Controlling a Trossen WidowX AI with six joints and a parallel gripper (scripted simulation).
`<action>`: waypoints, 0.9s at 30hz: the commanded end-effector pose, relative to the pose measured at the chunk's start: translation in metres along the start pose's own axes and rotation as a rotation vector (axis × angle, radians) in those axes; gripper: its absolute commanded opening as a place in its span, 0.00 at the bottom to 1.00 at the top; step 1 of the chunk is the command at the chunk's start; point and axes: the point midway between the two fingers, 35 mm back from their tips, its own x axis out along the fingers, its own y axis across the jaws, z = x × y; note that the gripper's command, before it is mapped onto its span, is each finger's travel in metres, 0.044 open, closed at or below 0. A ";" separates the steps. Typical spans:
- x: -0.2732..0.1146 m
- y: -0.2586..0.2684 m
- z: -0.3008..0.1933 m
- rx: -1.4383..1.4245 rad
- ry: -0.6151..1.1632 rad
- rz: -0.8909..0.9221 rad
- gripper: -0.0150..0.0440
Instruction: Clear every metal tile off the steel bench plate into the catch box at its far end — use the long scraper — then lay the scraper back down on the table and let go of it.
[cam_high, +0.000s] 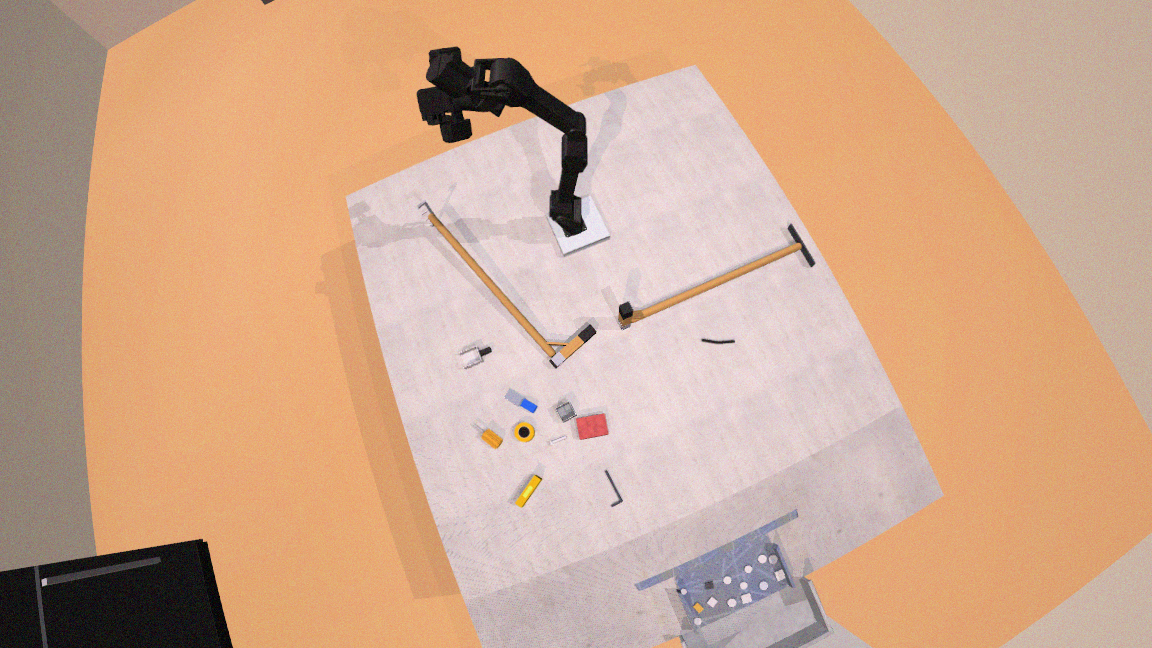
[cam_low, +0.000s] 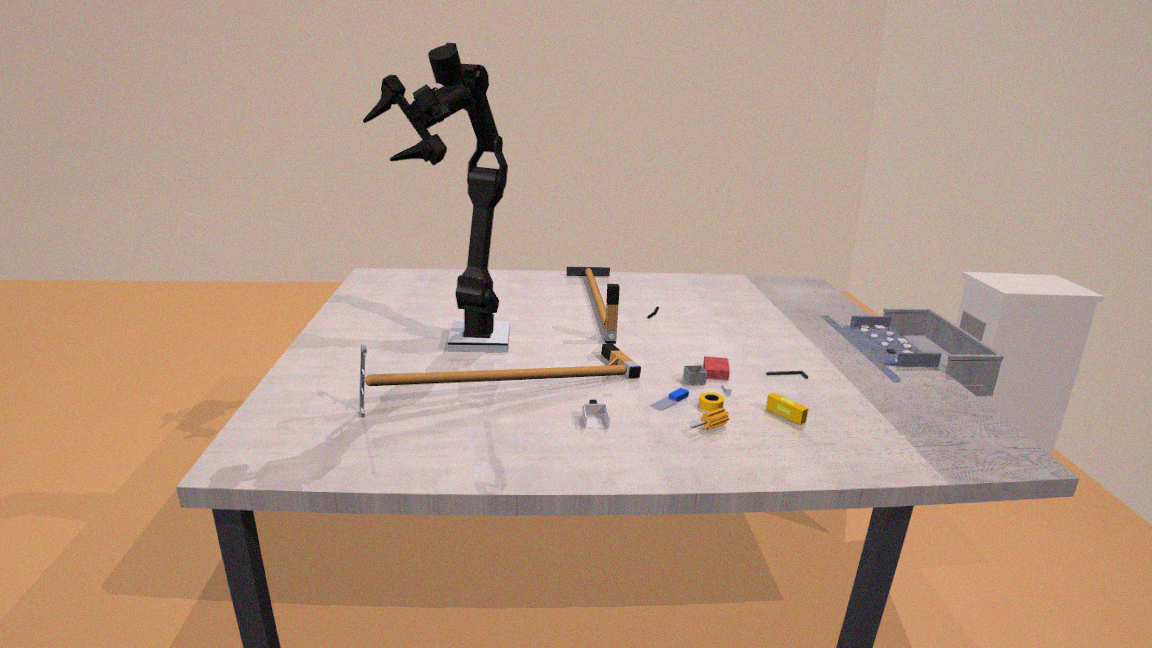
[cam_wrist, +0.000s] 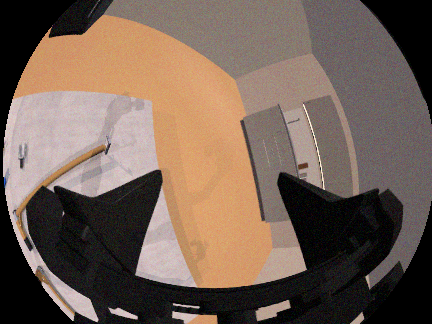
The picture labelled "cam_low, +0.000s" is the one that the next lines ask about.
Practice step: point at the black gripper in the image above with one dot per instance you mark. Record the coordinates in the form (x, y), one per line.
(430, 147)

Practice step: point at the long tan scraper with grey crossbar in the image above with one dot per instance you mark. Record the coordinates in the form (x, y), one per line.
(620, 364)

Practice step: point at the red rectangular block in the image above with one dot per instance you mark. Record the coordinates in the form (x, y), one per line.
(716, 368)

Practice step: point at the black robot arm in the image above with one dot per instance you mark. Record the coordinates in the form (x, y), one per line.
(465, 87)

